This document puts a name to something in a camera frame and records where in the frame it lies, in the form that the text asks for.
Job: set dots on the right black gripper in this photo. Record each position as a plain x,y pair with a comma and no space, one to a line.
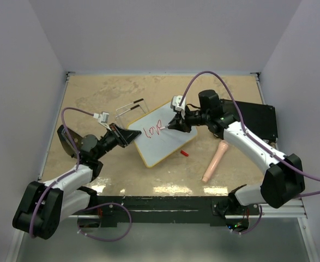
178,123

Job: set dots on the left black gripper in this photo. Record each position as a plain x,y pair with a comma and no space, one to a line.
126,136

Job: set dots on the red marker cap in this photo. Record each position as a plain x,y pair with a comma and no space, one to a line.
184,153

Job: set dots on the yellow framed whiteboard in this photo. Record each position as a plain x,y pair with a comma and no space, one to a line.
154,145

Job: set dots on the wire whiteboard stand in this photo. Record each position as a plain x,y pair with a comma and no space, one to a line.
136,104

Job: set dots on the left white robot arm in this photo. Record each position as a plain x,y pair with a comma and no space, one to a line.
45,204

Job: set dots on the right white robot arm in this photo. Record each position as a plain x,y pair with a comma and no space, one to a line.
282,179

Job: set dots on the pink toy microphone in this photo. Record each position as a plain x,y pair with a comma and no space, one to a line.
221,150

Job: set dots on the black hard case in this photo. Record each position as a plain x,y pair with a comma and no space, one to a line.
260,119

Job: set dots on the black base bar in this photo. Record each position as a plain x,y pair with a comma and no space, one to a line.
212,210

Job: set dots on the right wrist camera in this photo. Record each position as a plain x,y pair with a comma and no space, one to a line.
178,103

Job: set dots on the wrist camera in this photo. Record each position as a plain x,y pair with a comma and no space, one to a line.
102,119
178,103

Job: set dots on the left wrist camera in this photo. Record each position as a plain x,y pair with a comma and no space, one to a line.
102,119

